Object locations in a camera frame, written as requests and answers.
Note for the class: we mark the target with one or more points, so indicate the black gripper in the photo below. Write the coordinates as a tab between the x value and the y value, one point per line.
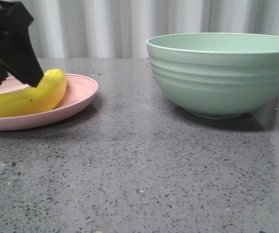
15	46

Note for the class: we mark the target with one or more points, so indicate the yellow banana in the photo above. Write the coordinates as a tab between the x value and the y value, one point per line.
31	100

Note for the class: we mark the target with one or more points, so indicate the pink plate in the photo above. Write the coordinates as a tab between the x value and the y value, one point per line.
80	92

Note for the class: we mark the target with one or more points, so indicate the green ribbed bowl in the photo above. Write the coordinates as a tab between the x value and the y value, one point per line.
216	75

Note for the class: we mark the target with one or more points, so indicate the white pleated curtain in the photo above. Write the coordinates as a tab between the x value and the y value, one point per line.
120	28

